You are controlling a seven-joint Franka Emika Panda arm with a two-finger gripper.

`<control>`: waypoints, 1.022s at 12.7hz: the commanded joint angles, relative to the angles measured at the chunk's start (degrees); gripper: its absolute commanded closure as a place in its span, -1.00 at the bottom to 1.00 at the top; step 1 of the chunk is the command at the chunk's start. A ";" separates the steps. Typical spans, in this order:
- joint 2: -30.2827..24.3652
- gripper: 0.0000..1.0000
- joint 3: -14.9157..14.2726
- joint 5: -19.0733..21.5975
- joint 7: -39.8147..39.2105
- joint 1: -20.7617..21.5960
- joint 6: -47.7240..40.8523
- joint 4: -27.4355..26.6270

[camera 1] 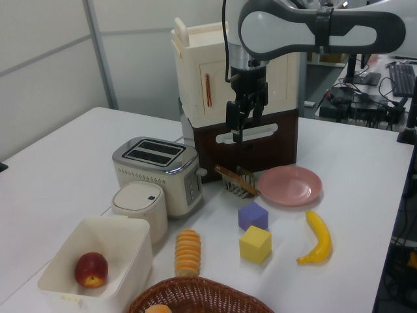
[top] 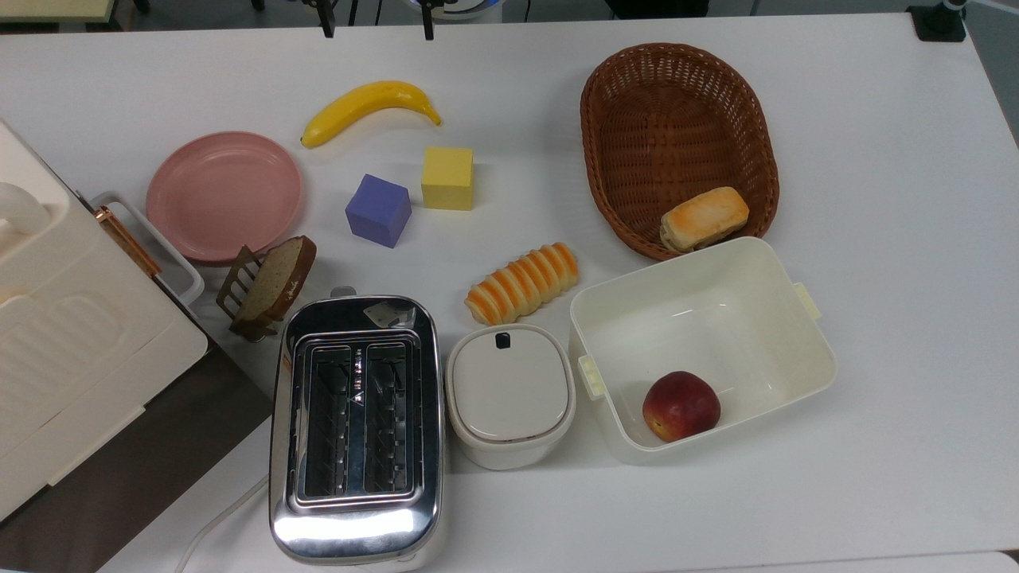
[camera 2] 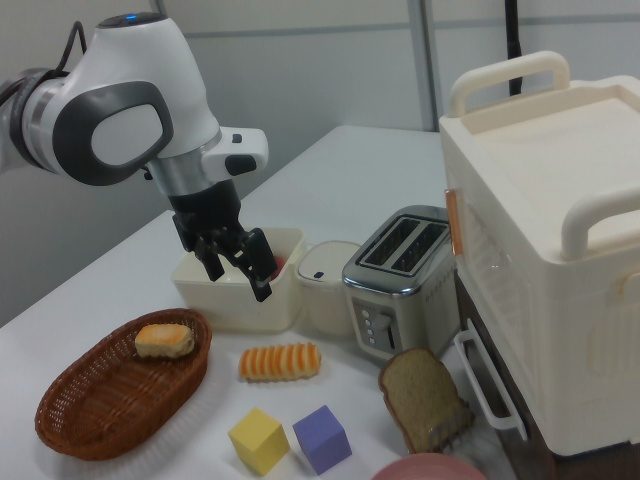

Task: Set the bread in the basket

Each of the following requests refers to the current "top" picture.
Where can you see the yellow foam cube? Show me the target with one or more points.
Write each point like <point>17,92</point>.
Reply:
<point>447,178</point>

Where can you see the dark brown mat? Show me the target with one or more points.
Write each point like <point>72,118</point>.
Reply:
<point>135,469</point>

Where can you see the white plastic storage box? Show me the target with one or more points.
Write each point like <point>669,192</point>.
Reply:
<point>716,334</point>

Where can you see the pink plate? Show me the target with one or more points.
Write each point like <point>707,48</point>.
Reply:
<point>223,196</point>

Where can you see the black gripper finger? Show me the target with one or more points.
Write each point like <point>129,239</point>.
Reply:
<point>428,21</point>
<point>327,21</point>

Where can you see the chrome two-slot toaster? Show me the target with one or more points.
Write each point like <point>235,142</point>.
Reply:
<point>356,509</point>

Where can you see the wooden toast rack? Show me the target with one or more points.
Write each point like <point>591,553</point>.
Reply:
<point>239,290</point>

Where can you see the black table clamp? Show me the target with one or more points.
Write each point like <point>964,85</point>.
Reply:
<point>938,20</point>

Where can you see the red apple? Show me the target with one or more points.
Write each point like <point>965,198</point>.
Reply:
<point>681,406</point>

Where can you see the cream bread box appliance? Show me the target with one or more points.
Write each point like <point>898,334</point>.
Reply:
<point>72,350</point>

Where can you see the brown toast slice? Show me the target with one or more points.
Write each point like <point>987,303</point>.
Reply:
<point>279,282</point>

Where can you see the purple foam cube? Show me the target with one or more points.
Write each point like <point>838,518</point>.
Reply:
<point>377,211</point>

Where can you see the white lidded pot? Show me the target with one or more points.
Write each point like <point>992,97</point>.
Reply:
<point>509,394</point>

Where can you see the yellow banana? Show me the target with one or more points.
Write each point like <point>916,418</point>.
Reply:
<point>362,106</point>

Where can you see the toasted square bread roll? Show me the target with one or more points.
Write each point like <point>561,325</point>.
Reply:
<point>704,218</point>

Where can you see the brown wicker basket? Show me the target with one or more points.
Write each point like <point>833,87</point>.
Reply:
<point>677,127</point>

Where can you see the striped orange bread loaf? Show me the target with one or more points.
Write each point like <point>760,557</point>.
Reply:
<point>521,283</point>

